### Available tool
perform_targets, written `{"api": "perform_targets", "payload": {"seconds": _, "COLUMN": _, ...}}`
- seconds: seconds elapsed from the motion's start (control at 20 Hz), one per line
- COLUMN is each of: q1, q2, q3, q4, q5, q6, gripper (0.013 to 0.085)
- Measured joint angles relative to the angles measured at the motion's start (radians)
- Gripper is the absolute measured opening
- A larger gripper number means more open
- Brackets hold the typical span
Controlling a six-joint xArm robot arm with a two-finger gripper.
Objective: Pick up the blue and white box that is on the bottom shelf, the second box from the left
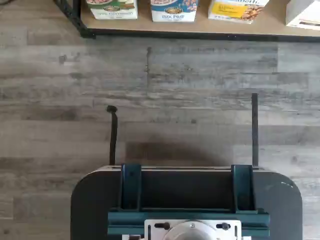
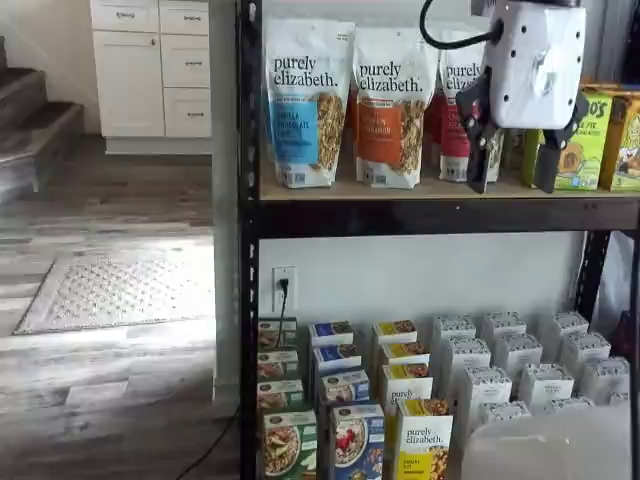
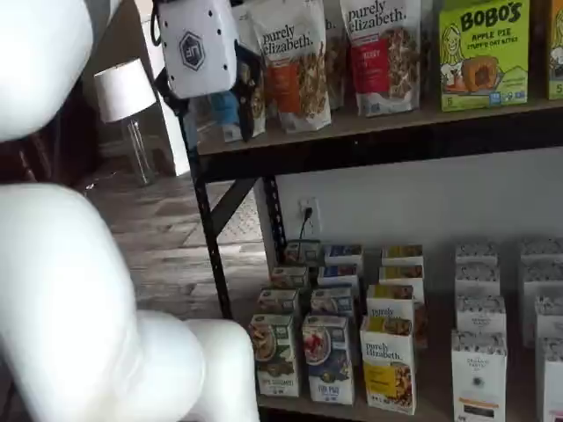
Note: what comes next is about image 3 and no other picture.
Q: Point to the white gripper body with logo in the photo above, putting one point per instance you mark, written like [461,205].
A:
[198,48]

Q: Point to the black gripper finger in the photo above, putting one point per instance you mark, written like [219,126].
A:
[173,102]
[244,118]

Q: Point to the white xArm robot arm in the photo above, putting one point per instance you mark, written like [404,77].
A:
[66,285]

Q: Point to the black metal shelf rack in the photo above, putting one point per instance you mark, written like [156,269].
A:
[352,154]

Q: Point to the green Nature's Path oatmeal box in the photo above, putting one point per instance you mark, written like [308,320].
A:
[303,252]
[277,303]
[288,277]
[272,351]

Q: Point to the wooden shelf board with bags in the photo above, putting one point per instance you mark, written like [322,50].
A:
[396,121]

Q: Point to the yellow Purely Elizabeth box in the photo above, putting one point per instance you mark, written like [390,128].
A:
[402,254]
[387,373]
[389,303]
[402,274]

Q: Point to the green Bobo's apple pie box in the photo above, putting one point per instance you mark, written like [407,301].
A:
[484,53]

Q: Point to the white patterned pantry box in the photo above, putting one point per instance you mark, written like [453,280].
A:
[541,248]
[541,281]
[479,314]
[477,281]
[550,316]
[552,382]
[476,254]
[479,378]

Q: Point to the wooden shelf board with boxes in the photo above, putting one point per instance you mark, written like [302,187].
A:
[440,329]

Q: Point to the yellow Bobo's snack box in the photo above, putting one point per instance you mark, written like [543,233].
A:
[556,44]

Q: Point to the blue Purely Elizabeth granola bag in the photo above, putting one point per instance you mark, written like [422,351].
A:
[224,110]

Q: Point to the white table lamp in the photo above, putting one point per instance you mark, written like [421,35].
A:
[125,88]

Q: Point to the orange Purely Elizabeth granola bag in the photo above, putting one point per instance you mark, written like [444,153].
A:
[290,66]

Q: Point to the grey patterned floor rug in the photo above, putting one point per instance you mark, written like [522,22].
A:
[246,228]

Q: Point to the brown leather armchair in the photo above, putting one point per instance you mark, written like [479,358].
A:
[66,149]

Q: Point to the red Purely Elizabeth granola bag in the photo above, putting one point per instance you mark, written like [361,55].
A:
[382,57]

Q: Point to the white wall outlet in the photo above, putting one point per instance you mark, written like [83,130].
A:
[314,220]

